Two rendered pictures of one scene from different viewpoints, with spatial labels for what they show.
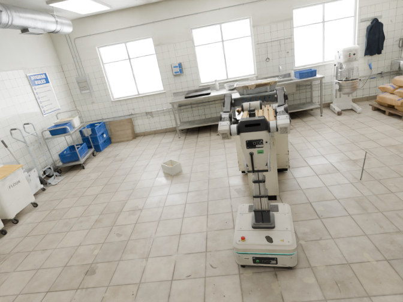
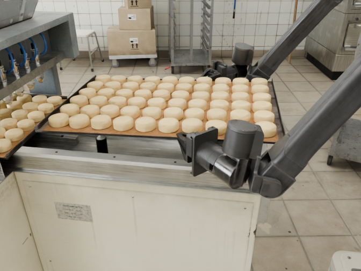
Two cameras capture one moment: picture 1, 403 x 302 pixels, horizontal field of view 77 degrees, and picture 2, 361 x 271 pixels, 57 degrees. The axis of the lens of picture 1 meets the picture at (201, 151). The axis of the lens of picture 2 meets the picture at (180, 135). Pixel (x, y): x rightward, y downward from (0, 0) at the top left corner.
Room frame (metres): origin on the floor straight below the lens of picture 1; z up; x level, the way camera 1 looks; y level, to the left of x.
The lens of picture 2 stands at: (2.96, 0.15, 1.39)
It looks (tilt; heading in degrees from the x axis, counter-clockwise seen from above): 30 degrees down; 262
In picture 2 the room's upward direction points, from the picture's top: straight up
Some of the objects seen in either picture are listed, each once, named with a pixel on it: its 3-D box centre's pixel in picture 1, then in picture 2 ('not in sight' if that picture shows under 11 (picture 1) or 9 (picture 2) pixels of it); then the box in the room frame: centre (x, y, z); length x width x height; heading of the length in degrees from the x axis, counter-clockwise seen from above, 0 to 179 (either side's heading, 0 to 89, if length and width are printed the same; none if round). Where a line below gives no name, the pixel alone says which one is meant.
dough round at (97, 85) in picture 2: not in sight; (95, 86); (3.10, -0.88, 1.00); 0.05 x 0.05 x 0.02
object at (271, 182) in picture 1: (261, 156); (150, 239); (2.95, -0.74, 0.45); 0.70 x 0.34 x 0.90; 164
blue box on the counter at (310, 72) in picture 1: (305, 74); not in sight; (5.79, -2.62, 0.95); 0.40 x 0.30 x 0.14; 86
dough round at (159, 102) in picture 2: not in sight; (156, 104); (2.92, -0.70, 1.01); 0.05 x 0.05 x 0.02
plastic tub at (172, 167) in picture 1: (171, 166); not in sight; (4.01, 0.56, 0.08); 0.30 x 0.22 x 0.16; 40
